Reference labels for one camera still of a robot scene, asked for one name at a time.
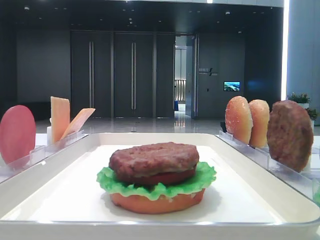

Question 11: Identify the orange cheese slice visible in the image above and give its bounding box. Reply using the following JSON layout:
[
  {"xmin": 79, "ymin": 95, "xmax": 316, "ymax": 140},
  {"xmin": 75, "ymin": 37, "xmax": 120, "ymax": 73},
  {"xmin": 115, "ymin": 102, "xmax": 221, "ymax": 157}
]
[
  {"xmin": 60, "ymin": 108, "xmax": 96, "ymax": 140},
  {"xmin": 50, "ymin": 96, "xmax": 70, "ymax": 143}
]

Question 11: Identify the brown meat patty in burger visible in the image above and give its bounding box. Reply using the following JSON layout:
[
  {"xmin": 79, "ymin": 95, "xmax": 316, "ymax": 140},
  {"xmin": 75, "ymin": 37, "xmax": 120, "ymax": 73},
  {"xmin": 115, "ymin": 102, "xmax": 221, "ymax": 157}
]
[{"xmin": 108, "ymin": 142, "xmax": 200, "ymax": 184}]

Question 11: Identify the red tomato slice in burger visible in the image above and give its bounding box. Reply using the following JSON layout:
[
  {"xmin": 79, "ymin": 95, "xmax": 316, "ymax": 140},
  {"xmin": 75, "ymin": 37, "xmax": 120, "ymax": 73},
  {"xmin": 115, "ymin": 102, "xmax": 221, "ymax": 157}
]
[{"xmin": 128, "ymin": 167, "xmax": 196, "ymax": 186}]

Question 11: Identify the green lettuce leaf in burger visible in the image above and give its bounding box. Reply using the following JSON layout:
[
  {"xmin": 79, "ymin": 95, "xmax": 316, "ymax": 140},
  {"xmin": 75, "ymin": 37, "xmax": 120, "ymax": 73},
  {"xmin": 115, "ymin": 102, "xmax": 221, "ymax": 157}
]
[{"xmin": 96, "ymin": 162, "xmax": 217, "ymax": 201}]

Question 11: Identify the upright orange cheese slice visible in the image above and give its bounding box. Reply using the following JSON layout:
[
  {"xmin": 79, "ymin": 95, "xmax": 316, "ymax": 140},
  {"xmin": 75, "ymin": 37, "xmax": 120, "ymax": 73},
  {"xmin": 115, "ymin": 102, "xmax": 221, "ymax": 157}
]
[{"xmin": 50, "ymin": 96, "xmax": 70, "ymax": 143}]

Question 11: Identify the brown meat patty standing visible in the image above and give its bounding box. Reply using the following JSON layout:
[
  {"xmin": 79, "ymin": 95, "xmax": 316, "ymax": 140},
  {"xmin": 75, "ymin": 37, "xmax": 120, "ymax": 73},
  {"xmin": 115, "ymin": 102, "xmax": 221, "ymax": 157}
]
[{"xmin": 267, "ymin": 100, "xmax": 314, "ymax": 173}]

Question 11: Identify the green lettuce leaf on holder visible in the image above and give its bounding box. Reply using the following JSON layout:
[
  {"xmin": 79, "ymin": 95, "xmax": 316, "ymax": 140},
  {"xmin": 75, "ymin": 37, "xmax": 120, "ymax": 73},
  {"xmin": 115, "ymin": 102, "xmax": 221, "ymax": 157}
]
[{"xmin": 312, "ymin": 179, "xmax": 320, "ymax": 206}]

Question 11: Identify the sesame bun half far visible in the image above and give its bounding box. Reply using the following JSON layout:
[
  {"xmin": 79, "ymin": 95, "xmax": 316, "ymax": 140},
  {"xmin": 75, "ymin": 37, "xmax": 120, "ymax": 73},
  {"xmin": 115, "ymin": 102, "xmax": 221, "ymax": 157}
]
[{"xmin": 225, "ymin": 96, "xmax": 253, "ymax": 145}]

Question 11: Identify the sesame bun half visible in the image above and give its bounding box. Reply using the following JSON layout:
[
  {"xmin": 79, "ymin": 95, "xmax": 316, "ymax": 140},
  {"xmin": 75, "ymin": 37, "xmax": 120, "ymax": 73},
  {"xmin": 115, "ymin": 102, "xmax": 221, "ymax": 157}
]
[
  {"xmin": 248, "ymin": 99, "xmax": 270, "ymax": 148},
  {"xmin": 225, "ymin": 96, "xmax": 253, "ymax": 145}
]

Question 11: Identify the bottom burger bun half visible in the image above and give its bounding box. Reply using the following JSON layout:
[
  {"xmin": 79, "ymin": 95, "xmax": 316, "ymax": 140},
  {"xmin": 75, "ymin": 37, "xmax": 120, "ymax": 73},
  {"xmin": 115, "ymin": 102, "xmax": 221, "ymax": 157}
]
[{"xmin": 110, "ymin": 188, "xmax": 206, "ymax": 215}]

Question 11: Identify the sesame bun half near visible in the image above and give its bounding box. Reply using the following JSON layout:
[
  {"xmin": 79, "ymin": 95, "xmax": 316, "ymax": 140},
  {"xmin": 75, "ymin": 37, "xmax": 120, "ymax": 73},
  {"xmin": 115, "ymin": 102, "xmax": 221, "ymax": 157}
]
[{"xmin": 248, "ymin": 99, "xmax": 270, "ymax": 148}]

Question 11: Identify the white rectangular serving tray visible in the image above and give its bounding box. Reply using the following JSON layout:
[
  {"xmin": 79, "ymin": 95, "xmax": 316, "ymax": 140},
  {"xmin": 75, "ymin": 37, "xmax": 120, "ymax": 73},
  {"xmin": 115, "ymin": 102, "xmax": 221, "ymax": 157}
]
[{"xmin": 0, "ymin": 133, "xmax": 320, "ymax": 240}]

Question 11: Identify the potted green plant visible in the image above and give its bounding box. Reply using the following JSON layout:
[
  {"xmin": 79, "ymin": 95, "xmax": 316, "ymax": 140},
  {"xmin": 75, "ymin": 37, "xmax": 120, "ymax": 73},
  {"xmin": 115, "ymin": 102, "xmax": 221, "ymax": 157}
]
[{"xmin": 287, "ymin": 92, "xmax": 319, "ymax": 121}]

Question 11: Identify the wall mounted display screen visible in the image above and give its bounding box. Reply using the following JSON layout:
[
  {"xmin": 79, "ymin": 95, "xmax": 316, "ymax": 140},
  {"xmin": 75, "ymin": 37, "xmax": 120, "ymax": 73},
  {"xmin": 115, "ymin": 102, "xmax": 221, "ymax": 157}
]
[{"xmin": 223, "ymin": 81, "xmax": 240, "ymax": 92}]

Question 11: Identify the clear acrylic left rail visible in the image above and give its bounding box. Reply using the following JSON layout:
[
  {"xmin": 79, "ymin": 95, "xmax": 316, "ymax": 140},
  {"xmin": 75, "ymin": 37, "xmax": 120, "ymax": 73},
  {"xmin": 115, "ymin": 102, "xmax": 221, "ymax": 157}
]
[{"xmin": 0, "ymin": 130, "xmax": 88, "ymax": 183}]

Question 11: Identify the clear acrylic rail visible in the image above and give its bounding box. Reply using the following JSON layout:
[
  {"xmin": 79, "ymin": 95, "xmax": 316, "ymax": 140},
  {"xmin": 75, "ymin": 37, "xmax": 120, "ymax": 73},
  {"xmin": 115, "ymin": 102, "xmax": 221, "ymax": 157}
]
[
  {"xmin": 217, "ymin": 131, "xmax": 320, "ymax": 200},
  {"xmin": 0, "ymin": 130, "xmax": 88, "ymax": 183}
]

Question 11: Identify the clear acrylic right rail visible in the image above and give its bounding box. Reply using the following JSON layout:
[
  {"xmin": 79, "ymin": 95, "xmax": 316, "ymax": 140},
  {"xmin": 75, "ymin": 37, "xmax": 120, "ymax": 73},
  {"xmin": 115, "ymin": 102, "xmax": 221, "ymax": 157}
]
[{"xmin": 217, "ymin": 131, "xmax": 320, "ymax": 200}]

